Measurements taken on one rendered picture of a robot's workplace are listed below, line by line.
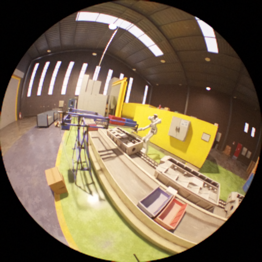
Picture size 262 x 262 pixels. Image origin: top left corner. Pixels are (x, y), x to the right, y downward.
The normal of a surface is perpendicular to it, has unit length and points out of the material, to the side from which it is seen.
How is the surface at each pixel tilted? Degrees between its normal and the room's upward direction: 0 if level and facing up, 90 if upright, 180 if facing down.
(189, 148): 90
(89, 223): 0
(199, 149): 90
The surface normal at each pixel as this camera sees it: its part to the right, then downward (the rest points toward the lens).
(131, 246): 0.18, -0.95
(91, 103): 0.61, 0.33
